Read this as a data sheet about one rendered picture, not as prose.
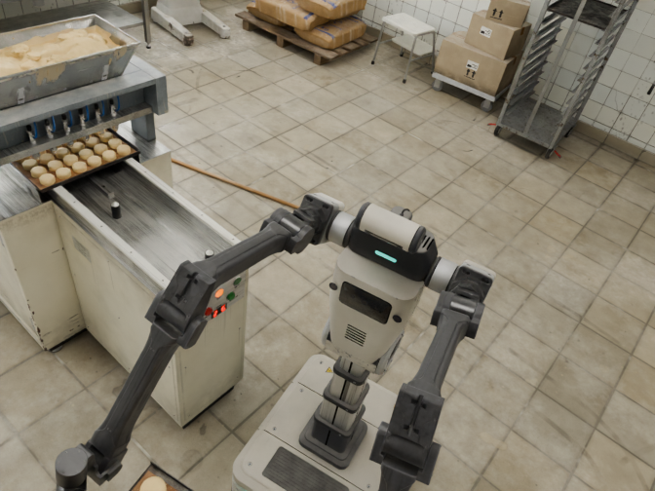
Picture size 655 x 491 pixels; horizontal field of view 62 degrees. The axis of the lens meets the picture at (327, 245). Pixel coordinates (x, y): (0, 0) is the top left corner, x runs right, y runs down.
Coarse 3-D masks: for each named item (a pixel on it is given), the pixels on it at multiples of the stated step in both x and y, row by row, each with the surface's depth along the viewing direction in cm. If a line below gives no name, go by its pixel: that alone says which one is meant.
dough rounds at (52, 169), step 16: (64, 144) 210; (80, 144) 209; (96, 144) 211; (112, 144) 212; (32, 160) 198; (48, 160) 200; (64, 160) 201; (80, 160) 205; (96, 160) 204; (112, 160) 208; (32, 176) 195; (48, 176) 193; (64, 176) 195
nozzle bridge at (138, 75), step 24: (144, 72) 205; (48, 96) 184; (72, 96) 186; (96, 96) 188; (120, 96) 205; (144, 96) 214; (0, 120) 170; (24, 120) 173; (72, 120) 195; (120, 120) 205; (144, 120) 224; (0, 144) 180; (24, 144) 184; (48, 144) 187
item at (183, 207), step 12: (132, 168) 209; (144, 168) 208; (144, 180) 207; (156, 180) 203; (156, 192) 205; (168, 192) 199; (168, 204) 203; (180, 204) 196; (192, 204) 196; (192, 216) 195; (204, 216) 192; (204, 228) 193; (216, 228) 189; (216, 240) 191; (228, 240) 185
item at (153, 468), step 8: (152, 464) 114; (144, 472) 113; (152, 472) 113; (160, 472) 113; (168, 472) 112; (136, 480) 112; (168, 480) 112; (176, 480) 112; (176, 488) 112; (184, 488) 112
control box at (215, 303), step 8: (232, 280) 181; (216, 288) 177; (224, 288) 180; (232, 288) 184; (240, 288) 188; (224, 296) 183; (240, 296) 191; (208, 304) 178; (216, 304) 182; (224, 304) 186; (232, 304) 190; (208, 320) 183
